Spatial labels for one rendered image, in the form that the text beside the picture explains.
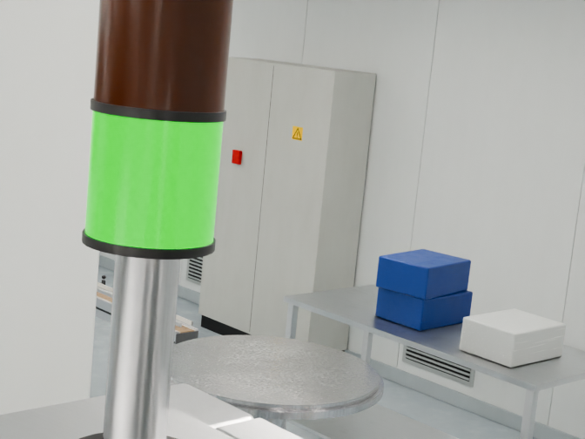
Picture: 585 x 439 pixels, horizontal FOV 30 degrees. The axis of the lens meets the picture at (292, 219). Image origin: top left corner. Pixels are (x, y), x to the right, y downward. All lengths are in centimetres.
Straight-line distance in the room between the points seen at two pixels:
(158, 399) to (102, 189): 9
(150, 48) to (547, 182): 631
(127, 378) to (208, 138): 10
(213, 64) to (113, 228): 7
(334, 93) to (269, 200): 96
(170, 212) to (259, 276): 740
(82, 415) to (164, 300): 12
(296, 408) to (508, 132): 319
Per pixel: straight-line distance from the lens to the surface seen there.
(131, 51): 39
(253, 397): 412
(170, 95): 39
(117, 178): 40
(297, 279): 751
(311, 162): 735
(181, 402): 55
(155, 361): 42
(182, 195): 40
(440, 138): 714
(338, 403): 416
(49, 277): 209
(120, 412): 43
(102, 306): 532
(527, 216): 675
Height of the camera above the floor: 228
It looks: 10 degrees down
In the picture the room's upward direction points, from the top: 6 degrees clockwise
